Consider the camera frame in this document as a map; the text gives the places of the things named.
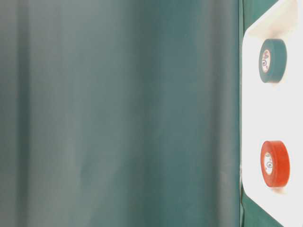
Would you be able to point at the green tape roll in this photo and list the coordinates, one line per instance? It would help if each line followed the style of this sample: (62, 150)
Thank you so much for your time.
(272, 60)

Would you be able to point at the red tape roll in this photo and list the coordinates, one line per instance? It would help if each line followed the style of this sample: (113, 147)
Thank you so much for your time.
(275, 163)

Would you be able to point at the white plastic tray case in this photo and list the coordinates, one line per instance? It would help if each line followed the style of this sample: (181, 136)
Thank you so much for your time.
(274, 112)

